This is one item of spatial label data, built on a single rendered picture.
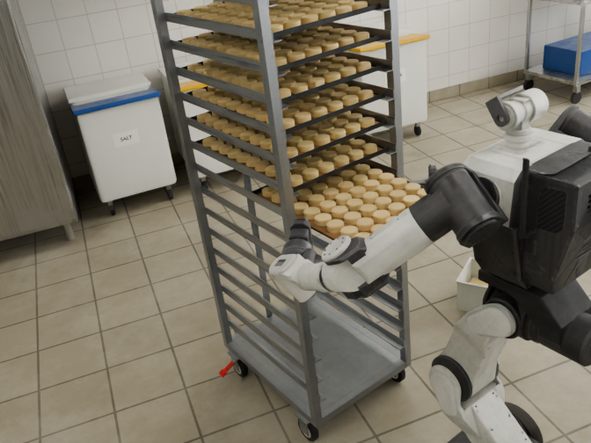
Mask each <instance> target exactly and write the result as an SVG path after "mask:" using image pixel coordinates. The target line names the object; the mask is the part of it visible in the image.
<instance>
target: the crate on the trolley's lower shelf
mask: <svg viewBox="0 0 591 443"><path fill-rule="evenodd" d="M577 44H578V35H577V36H573V37H571V38H567V39H564V40H559V41H556V42H553V43H550V44H547V45H544V62H543V68H544V69H550V70H554V71H557V72H562V73H566V74H570V75H574V72H575V63H576V53H577ZM589 73H591V32H588V33H583V41H582V50H581V59H580V76H584V75H586V74H589Z"/></svg>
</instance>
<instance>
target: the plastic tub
mask: <svg viewBox="0 0 591 443"><path fill-rule="evenodd" d="M480 268H481V267H480V266H479V265H478V263H477V261H476V260H475V258H469V260H468V262H467V263H466V265H465V267H464V268H463V270H462V271H461V273H460V275H459V277H458V278H457V280H456V282H457V309H460V310H463V311H468V312H469V311H470V310H472V309H474V308H476V307H478V306H480V305H481V304H483V303H482V302H483V298H484V294H485V291H486V289H487V288H488V284H487V283H485V282H484V281H481V280H479V279H478V270H479V269H480Z"/></svg>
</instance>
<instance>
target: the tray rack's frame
mask: <svg viewBox="0 0 591 443"><path fill-rule="evenodd" d="M150 3H151V8H152V11H153V16H154V20H155V24H156V29H157V36H158V40H159V45H160V48H161V53H162V56H163V61H164V68H165V73H166V77H167V81H168V85H169V90H170V93H171V101H172V105H173V110H174V113H175V118H176V122H177V126H178V131H179V138H180V142H181V147H182V150H183V155H184V159H185V163H186V170H187V175H188V179H189V183H190V187H191V192H192V195H193V203H194V207H195V212H196V216H197V220H198V224H199V229H200V233H201V240H202V244H203V249H204V252H205V257H206V261H207V265H208V273H209V277H210V281H211V286H212V289H213V294H214V297H215V305H216V309H217V314H218V318H219V322H220V326H221V331H222V334H223V342H224V346H226V347H227V348H228V349H229V351H228V352H227V353H228V354H229V356H231V358H232V359H233V360H235V361H236V363H237V361H238V360H239V359H240V360H241V361H243V362H244V363H245V364H246V365H247V366H248V367H249V368H250V369H251V370H252V371H253V372H254V373H255V374H256V375H257V376H258V377H260V378H261V379H262V380H263V381H264V382H265V383H266V384H267V385H269V386H270V387H271V388H272V389H273V390H274V391H275V392H276V393H278V394H279V395H280V396H281V397H282V398H283V399H284V400H286V401H287V402H288V403H289V404H290V405H291V406H292V407H293V408H295V409H296V410H297V412H295V413H294V414H295V415H296V416H297V417H298V418H299V423H300V429H301V431H303V432H304V433H305V434H306V435H307V436H308V437H309V432H308V426H307V424H308V423H311V417H310V406H309V399H308V393H307V391H306V390H305V389H304V388H303V387H301V386H300V385H299V384H298V383H297V382H295V381H294V380H293V379H292V378H291V377H289V376H288V375H287V374H286V373H284V372H283V371H282V370H281V369H280V368H279V367H277V366H276V365H275V364H274V363H273V362H272V361H271V360H270V359H269V358H267V357H266V356H265V355H264V354H263V353H261V352H260V351H259V350H258V349H256V348H255V347H254V346H253V345H252V344H250V343H249V342H248V341H247V340H246V339H244V338H243V337H242V336H241V335H240V334H238V333H237V334H235V335H233V336H231V332H230V324H229V319H228V315H227V311H226V307H225V302H224V298H223V290H222V286H221V281H220V277H219V272H218V268H217V263H216V260H215V252H214V247H213V243H212V238H211V235H210V230H209V226H208V218H207V213H206V208H205V205H204V200H203V196H202V191H201V183H200V180H199V175H198V171H197V166H196V162H195V157H194V153H193V145H192V141H191V136H190V132H189V128H188V124H187V119H186V111H185V107H184V102H183V98H182V94H181V89H180V85H179V77H178V73H177V69H176V64H175V60H174V55H173V51H172V47H171V39H170V34H169V30H168V25H167V21H166V17H165V13H164V5H163V0H150ZM307 306H308V311H309V312H310V313H312V314H313V315H314V316H316V317H315V318H314V319H312V320H310V332H311V333H313V334H314V335H315V336H317V337H318V338H319V339H318V340H316V341H314V342H313V343H312V345H313V352H314V353H315V354H316V355H317V356H318V357H319V358H321V360H320V361H318V362H317V363H315V366H316V373H317V374H319V375H320V376H321V377H323V378H324V379H323V380H322V381H321V382H319V383H318V384H317V385H318V392H320V393H321V394H322V395H323V396H325V397H326V399H325V400H324V401H322V402H321V403H320V406H321V413H322V419H323V424H324V423H325V422H327V421H328V420H330V419H331V418H333V417H335V416H336V415H338V414H339V413H341V412H342V411H343V410H345V409H346V408H348V407H349V406H351V405H352V404H354V403H355V402H357V401H358V400H360V399H361V398H363V397H364V396H365V395H367V394H368V393H370V392H371V391H373V390H374V389H376V388H378V387H379V386H381V385H382V384H383V383H385V382H386V381H388V380H389V379H390V378H392V377H393V376H395V377H397V374H398V373H400V372H401V371H403V370H404V369H405V362H404V361H402V360H401V359H400V351H398V350H397V349H395V348H394V347H392V346H391V345H389V344H387V343H386V342H384V341H383V340H381V339H380V338H379V337H377V336H375V335H374V334H372V333H371V332H369V331H368V330H366V329H364V328H363V327H361V326H360V325H359V324H358V323H356V322H354V321H353V320H351V319H349V318H348V317H346V316H344V315H343V314H341V313H340V312H339V311H338V310H336V309H334V308H333V307H331V306H330V305H328V304H327V303H325V302H323V301H321V300H320V299H318V298H317V297H316V296H315V295H312V296H311V297H310V298H309V300H307ZM266 317H267V318H269V319H270V320H271V321H273V322H274V323H276V324H277V325H278V326H280V327H281V328H282V329H283V330H285V331H286V332H287V333H288V334H289V335H291V336H292V337H293V338H295V339H296V340H297V341H299V342H300V338H299V332H298V331H297V330H295V329H294V328H292V327H291V326H289V325H288V324H287V323H285V322H284V321H282V320H281V319H280V318H279V317H278V316H276V315H275V314H273V313H272V312H271V311H270V310H268V309H267V308H266ZM255 324H256V325H258V326H259V327H260V328H261V329H262V330H263V331H264V332H266V333H267V334H268V335H269V336H271V337H272V338H273V339H275V340H276V341H277V342H278V343H280V344H281V345H282V346H284V347H285V348H286V349H287V350H289V351H290V352H292V353H293V354H294V355H295V356H296V357H297V358H298V359H300V360H301V361H303V356H302V353H301V352H300V351H298V350H297V349H296V348H295V347H294V346H292V345H291V344H290V343H289V342H288V341H286V340H285V339H284V338H282V337H281V336H280V335H278V334H277V333H276V332H274V331H273V330H272V329H270V328H269V327H268V326H266V325H265V324H264V323H262V322H261V321H259V322H257V323H255ZM244 330H245V331H246V332H247V333H249V334H250V335H251V336H252V337H253V338H255V339H256V340H257V341H258V342H260V343H261V344H262V345H263V346H264V347H265V348H266V349H267V350H269V351H270V352H271V353H272V354H274V355H275V356H276V357H277V358H278V359H280V360H281V361H282V362H284V363H285V364H286V365H287V366H288V367H290V368H291V369H292V370H293V371H295V372H296V373H297V374H298V375H300V376H301V377H302V378H303V379H304V380H305V374H304V371H302V370H301V369H300V368H299V367H297V366H296V365H295V364H294V363H292V362H291V361H290V360H289V359H287V358H286V357H285V356H284V355H282V354H281V353H280V352H278V351H277V350H276V349H275V348H273V347H272V346H271V345H270V344H268V343H267V341H266V340H264V339H263V338H262V337H260V336H259V335H258V334H257V333H256V332H254V331H253V330H252V329H250V328H249V327H248V328H246V329H244ZM233 367H234V368H235V369H236V370H237V371H238V372H239V367H238V363H237V364H234V365H233ZM239 373H240V372H239Z"/></svg>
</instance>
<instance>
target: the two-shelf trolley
mask: <svg viewBox="0 0 591 443"><path fill-rule="evenodd" d="M541 1H548V2H555V3H562V4H575V5H581V7H580V24H579V34H578V44H577V53H576V63H575V72H574V75H570V74H566V73H562V72H557V71H554V70H550V69H544V68H543V64H541V65H538V66H535V67H532V68H529V47H530V32H531V17H532V2H533V0H528V13H527V29H526V45H525V61H524V72H523V73H524V74H526V76H525V80H526V81H525V82H524V84H523V89H524V90H525V91H526V90H528V89H531V88H532V87H533V85H534V81H533V80H532V76H539V77H542V78H546V79H550V80H553V81H557V82H561V83H563V84H570V85H573V94H572V95H571V98H570V100H571V103H573V104H578V103H579V102H580V99H581V93H580V87H581V85H582V84H585V83H588V82H591V73H589V74H586V75H584V76H580V59H581V50H582V41H583V33H584V23H585V14H586V5H588V4H591V0H541Z"/></svg>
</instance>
